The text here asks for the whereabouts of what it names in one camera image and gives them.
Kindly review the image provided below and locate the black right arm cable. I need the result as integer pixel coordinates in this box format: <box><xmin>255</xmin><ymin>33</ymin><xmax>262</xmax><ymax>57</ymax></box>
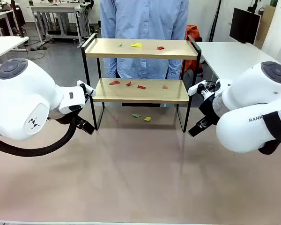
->
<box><xmin>259</xmin><ymin>139</ymin><xmax>281</xmax><ymax>155</ymax></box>

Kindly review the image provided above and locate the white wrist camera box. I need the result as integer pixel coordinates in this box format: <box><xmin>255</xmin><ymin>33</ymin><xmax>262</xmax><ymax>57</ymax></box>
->
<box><xmin>76</xmin><ymin>80</ymin><xmax>96</xmax><ymax>97</ymax></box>
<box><xmin>188</xmin><ymin>80</ymin><xmax>216</xmax><ymax>96</ymax></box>

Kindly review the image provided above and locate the person in blue shirt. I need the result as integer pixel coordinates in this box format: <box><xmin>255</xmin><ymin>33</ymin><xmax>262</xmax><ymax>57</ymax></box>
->
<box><xmin>100</xmin><ymin>0</ymin><xmax>190</xmax><ymax>80</ymax></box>

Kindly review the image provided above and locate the white side table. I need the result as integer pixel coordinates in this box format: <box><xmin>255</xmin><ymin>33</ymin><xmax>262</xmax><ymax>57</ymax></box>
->
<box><xmin>0</xmin><ymin>36</ymin><xmax>30</xmax><ymax>68</ymax></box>

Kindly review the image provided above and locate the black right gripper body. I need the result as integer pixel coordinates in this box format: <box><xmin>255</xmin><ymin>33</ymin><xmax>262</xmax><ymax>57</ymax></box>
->
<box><xmin>198</xmin><ymin>93</ymin><xmax>220</xmax><ymax>128</ymax></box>

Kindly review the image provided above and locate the orange bag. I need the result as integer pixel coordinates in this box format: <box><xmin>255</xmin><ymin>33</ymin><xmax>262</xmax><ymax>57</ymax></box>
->
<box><xmin>181</xmin><ymin>24</ymin><xmax>204</xmax><ymax>74</ymax></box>

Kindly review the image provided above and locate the white background workbench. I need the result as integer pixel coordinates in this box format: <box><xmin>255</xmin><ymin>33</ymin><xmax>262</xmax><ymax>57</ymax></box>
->
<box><xmin>0</xmin><ymin>8</ymin><xmax>21</xmax><ymax>37</ymax></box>

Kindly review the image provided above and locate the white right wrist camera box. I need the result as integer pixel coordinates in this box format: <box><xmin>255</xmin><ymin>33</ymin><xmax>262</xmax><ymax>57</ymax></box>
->
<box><xmin>188</xmin><ymin>80</ymin><xmax>216</xmax><ymax>96</ymax></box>

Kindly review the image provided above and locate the black strap on arm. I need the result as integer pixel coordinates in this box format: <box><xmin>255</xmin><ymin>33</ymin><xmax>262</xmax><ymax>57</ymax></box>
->
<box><xmin>263</xmin><ymin>111</ymin><xmax>281</xmax><ymax>142</ymax></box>

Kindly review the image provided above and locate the grey background desk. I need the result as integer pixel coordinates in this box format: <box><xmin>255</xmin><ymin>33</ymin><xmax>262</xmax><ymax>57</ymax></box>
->
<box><xmin>30</xmin><ymin>3</ymin><xmax>85</xmax><ymax>45</ymax></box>

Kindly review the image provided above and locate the white table with legs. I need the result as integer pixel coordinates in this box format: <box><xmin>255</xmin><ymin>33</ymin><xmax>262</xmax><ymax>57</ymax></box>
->
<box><xmin>194</xmin><ymin>41</ymin><xmax>281</xmax><ymax>82</ymax></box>

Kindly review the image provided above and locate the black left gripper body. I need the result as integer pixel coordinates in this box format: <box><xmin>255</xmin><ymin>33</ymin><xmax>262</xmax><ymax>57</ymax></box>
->
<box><xmin>57</xmin><ymin>110</ymin><xmax>85</xmax><ymax>126</ymax></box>

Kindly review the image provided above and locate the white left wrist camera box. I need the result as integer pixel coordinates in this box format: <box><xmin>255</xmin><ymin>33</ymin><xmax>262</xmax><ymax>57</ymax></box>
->
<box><xmin>76</xmin><ymin>80</ymin><xmax>96</xmax><ymax>97</ymax></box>

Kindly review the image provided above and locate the brown cardboard sheet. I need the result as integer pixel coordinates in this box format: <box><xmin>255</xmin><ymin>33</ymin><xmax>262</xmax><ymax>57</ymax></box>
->
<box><xmin>254</xmin><ymin>6</ymin><xmax>276</xmax><ymax>50</ymax></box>

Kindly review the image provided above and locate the black tripod stand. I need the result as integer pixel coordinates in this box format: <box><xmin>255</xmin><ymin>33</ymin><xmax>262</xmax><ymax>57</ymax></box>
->
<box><xmin>208</xmin><ymin>0</ymin><xmax>222</xmax><ymax>43</ymax></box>

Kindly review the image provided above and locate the two-tier wooden black-framed shelf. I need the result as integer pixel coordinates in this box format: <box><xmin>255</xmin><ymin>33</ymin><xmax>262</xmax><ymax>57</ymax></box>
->
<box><xmin>81</xmin><ymin>33</ymin><xmax>202</xmax><ymax>133</ymax></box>

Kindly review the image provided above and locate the black floor cable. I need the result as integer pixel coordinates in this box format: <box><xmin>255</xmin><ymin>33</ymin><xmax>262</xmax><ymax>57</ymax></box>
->
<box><xmin>23</xmin><ymin>39</ymin><xmax>45</xmax><ymax>62</ymax></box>

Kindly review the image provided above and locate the black monitor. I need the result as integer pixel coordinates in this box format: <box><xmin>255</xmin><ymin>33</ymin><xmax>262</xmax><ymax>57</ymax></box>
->
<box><xmin>229</xmin><ymin>7</ymin><xmax>262</xmax><ymax>44</ymax></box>

